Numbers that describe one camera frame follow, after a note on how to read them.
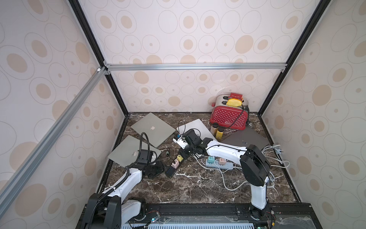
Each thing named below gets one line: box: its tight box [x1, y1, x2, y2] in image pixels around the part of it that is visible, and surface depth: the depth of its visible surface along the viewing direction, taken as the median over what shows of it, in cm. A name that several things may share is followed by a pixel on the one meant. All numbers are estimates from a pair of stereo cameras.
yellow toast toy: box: [226, 98, 243, 107], surface depth 102 cm
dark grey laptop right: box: [221, 124, 271, 151], surface depth 108 cm
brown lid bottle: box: [210, 122, 219, 137], surface depth 102 cm
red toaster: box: [209, 94, 250, 131], surface depth 105 cm
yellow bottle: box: [215, 126, 224, 141], surface depth 101 cm
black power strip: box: [164, 148, 190, 179], surface depth 87 cm
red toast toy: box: [228, 92, 244, 101], surface depth 103 cm
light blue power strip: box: [205, 158, 234, 171], surface depth 89 cm
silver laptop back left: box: [130, 112, 177, 148], surface depth 112 cm
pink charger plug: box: [171, 158, 180, 169], surface depth 86 cm
